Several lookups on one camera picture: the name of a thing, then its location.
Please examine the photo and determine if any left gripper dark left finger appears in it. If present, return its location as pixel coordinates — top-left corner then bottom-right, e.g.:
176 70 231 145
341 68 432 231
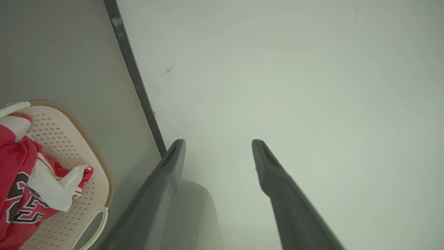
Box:
98 139 186 250

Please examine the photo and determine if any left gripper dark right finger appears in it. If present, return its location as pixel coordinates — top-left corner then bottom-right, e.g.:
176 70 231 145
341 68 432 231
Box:
252 139 347 250

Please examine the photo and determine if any red garment white striped trim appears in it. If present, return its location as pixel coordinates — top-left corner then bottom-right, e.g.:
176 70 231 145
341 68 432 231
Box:
27 153 94 212

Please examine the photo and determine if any grey fabric cushion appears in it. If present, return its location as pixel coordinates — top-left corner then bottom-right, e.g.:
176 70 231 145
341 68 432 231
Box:
158 179 224 250

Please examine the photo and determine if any cream perforated laundry basket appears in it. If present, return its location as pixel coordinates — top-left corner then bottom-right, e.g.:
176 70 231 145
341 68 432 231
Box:
0 99 114 250

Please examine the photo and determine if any black baseboard strip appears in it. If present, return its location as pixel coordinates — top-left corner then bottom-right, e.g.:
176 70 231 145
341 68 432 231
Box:
103 0 168 158

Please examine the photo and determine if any red jersey black lettering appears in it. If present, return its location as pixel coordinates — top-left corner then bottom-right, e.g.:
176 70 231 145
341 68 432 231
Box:
0 114 62 250

